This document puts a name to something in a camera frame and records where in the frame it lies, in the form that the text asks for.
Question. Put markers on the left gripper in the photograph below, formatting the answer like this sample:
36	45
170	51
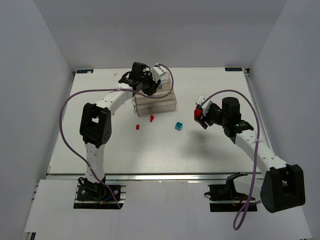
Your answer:
149	85

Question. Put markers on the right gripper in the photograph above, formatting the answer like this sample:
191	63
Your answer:
204	117

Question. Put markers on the red rounded lego brick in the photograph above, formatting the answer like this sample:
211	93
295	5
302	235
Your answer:
198	112

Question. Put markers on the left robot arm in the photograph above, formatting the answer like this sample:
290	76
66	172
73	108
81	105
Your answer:
96	120

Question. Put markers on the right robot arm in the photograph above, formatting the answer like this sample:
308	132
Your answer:
282	186

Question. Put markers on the clear bin third row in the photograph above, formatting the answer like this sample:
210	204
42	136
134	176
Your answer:
163	89

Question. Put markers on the clear bin back row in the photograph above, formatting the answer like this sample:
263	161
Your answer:
165	77

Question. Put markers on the clear bin second row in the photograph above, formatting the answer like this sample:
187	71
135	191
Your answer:
140	100

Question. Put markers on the clear bin nearest front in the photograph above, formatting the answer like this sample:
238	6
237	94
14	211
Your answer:
156	107

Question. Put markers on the blue square lego brick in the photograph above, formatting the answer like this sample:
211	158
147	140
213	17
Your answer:
178	126

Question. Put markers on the right blue corner label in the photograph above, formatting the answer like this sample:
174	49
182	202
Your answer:
233	69

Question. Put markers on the blue corner label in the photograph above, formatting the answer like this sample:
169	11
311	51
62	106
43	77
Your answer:
233	69
84	71

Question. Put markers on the left blue corner label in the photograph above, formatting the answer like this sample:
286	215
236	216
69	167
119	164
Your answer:
84	71

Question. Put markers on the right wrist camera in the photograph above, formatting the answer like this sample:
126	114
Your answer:
203	104

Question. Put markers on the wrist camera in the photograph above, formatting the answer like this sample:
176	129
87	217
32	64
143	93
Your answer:
158	71
203	104

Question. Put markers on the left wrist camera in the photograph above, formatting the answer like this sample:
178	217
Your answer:
158	71

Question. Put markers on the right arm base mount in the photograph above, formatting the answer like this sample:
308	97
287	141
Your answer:
222	194

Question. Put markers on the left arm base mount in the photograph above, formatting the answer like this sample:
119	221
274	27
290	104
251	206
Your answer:
96	196

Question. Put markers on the aluminium table rail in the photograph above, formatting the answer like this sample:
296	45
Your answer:
149	177

